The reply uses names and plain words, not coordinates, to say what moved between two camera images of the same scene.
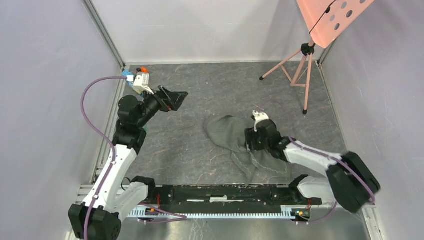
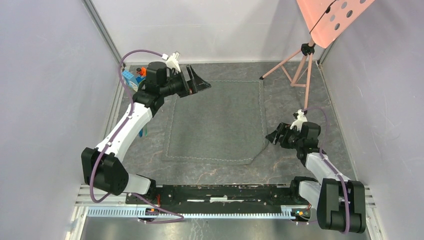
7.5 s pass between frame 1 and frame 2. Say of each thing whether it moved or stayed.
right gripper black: moved
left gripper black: moved
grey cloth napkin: moved
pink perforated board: stayed
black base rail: stayed
